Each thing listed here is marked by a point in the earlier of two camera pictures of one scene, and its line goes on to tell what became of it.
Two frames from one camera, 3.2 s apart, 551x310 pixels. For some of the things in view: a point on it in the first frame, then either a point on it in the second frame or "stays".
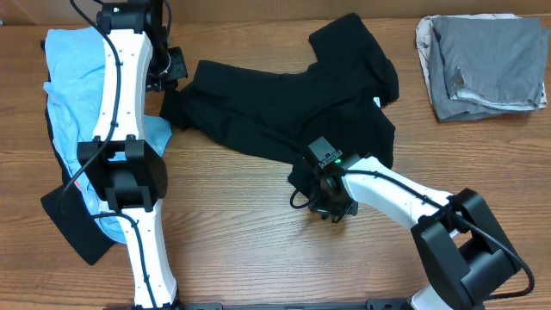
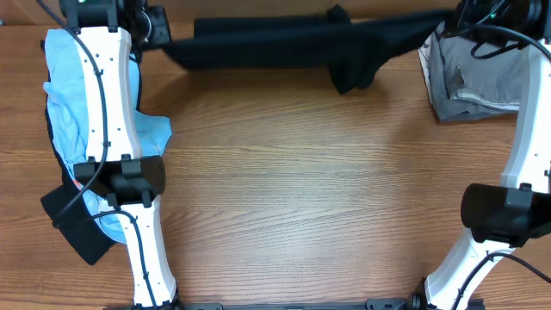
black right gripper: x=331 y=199 to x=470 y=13
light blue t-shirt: x=76 y=63 stays
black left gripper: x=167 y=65 to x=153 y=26
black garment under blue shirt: x=67 y=212 stays
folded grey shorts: x=486 y=65 stays
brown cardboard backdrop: x=268 y=12 stays
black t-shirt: x=336 y=98 to x=357 y=51
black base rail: x=378 y=304 stays
